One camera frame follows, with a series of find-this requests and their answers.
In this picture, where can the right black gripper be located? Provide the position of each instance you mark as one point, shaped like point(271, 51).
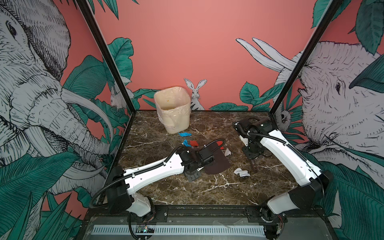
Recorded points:
point(250, 156)

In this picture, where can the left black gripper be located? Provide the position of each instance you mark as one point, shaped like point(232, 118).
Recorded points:
point(194, 177)

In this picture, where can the blue paper scrap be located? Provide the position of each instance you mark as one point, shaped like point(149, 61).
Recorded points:
point(185, 134)
point(187, 143)

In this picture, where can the dark brown dustpan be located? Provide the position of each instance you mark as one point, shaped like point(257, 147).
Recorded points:
point(220, 163)

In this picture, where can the brown hand brush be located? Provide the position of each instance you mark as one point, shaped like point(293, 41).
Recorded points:
point(254, 165)

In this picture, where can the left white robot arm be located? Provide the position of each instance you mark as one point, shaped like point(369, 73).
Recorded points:
point(122, 194)

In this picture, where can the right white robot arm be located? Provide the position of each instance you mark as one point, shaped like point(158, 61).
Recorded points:
point(312, 181)

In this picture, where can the white paper scrap centre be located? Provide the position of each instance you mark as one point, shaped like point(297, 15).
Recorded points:
point(227, 152)

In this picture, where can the white crumpled paper scrap lower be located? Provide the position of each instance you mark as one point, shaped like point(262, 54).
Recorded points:
point(242, 173)

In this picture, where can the cream bin with plastic liner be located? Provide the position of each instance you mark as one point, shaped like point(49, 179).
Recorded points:
point(173, 107)

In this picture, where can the white slotted cable duct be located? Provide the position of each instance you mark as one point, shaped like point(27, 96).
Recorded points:
point(179, 230)

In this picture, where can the black front mounting rail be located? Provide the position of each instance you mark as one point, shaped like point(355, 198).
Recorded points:
point(164, 213)

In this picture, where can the right black frame post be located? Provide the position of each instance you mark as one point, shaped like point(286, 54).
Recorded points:
point(325, 20)

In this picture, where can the black frame post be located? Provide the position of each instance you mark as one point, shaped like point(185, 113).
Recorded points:
point(97, 34)
point(325, 20)

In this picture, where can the left black frame post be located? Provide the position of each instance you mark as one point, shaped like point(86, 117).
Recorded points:
point(97, 34)

